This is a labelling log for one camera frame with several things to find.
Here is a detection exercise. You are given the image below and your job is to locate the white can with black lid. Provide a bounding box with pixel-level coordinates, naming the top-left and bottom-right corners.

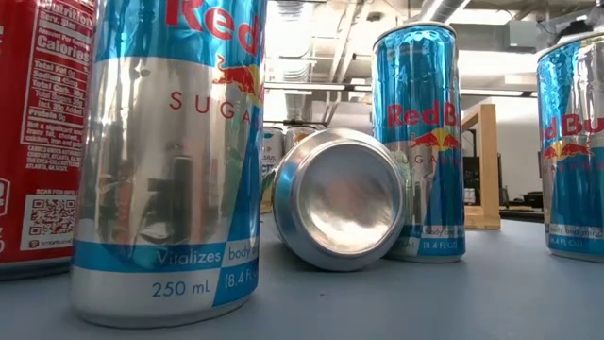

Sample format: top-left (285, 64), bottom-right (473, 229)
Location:
top-left (261, 126), bottom-right (286, 193)
top-left (284, 124), bottom-right (318, 155)

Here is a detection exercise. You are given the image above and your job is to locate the green Sprite can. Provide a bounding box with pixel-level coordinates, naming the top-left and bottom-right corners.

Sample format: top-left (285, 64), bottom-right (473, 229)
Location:
top-left (271, 127), bottom-right (407, 273)

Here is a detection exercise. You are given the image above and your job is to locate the red Coca-Cola can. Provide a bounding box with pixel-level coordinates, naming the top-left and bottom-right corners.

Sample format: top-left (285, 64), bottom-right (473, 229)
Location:
top-left (0, 0), bottom-right (98, 282)

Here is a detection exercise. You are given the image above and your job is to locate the fluorescent ceiling light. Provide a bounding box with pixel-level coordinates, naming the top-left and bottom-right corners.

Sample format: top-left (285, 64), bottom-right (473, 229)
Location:
top-left (460, 88), bottom-right (526, 98)
top-left (263, 82), bottom-right (348, 92)

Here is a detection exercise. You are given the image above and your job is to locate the blue silver Red Bull can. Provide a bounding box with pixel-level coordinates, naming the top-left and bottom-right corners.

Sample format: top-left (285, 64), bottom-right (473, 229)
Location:
top-left (70, 0), bottom-right (269, 331)
top-left (536, 31), bottom-right (604, 264)
top-left (371, 21), bottom-right (467, 264)

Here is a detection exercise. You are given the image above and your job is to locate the black desk equipment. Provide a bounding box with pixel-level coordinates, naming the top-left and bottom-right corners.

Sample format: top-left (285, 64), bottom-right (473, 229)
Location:
top-left (507, 191), bottom-right (544, 212)

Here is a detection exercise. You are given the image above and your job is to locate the grey air duct box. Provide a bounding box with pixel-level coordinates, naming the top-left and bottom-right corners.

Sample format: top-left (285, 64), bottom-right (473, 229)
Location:
top-left (456, 21), bottom-right (542, 52)

